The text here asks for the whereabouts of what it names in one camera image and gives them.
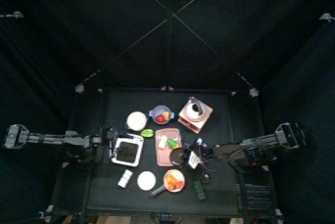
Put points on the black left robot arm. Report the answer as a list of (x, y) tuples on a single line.
[(52, 139)]

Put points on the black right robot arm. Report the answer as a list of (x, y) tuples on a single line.
[(261, 141)]

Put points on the white rectangular tag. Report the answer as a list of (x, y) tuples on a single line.
[(194, 160)]

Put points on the bright green toy food piece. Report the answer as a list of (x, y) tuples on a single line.
[(172, 143)]

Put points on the pink cutting board tray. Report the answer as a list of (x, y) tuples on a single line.
[(167, 164)]

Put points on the white round bowl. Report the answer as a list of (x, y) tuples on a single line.
[(136, 121)]

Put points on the green toy vegetable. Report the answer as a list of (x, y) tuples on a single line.
[(146, 133)]

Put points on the small black round object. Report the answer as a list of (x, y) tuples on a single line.
[(205, 177)]

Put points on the pale yellow toy food slice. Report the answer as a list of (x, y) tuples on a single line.
[(162, 142)]

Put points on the orange toy food pieces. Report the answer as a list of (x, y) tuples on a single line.
[(174, 182)]

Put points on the kettle on wooden board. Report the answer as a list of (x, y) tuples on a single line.
[(198, 125)]

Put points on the dark green block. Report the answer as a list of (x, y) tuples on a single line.
[(198, 190)]

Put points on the small white rectangular box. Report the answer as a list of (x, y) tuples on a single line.
[(126, 176), (122, 185), (123, 180), (127, 172)]

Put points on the red toy fruit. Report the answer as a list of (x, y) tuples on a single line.
[(159, 118)]

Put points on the dark bowl with fruit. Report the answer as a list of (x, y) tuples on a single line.
[(152, 112)]

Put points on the white round plate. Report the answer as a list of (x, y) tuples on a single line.
[(146, 180)]

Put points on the orange toy fruit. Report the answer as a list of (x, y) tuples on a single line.
[(166, 114)]

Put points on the grey frame bracket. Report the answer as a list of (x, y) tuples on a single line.
[(325, 16), (253, 91), (79, 87), (17, 14)]

